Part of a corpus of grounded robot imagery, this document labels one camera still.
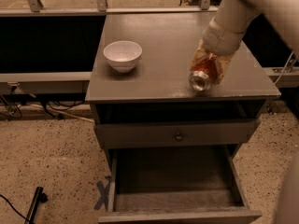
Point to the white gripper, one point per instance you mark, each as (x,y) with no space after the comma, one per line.
(220,41)

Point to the red coke can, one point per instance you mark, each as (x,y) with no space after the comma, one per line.
(203,75)

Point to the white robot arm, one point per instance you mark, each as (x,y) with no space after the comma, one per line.
(283,15)

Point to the closed grey top drawer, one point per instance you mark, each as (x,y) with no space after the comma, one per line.
(162,134)

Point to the grey wooden drawer cabinet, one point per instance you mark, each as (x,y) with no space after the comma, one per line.
(153,106)

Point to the round metal drawer knob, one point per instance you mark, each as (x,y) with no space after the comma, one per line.
(179,137)

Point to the open grey middle drawer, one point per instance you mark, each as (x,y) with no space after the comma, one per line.
(176,185)

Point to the white ceramic bowl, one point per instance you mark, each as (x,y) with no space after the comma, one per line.
(122,55)

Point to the blue tape cross mark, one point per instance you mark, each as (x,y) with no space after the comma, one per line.
(103,193)

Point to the black bar on floor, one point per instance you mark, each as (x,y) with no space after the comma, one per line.
(39,197)

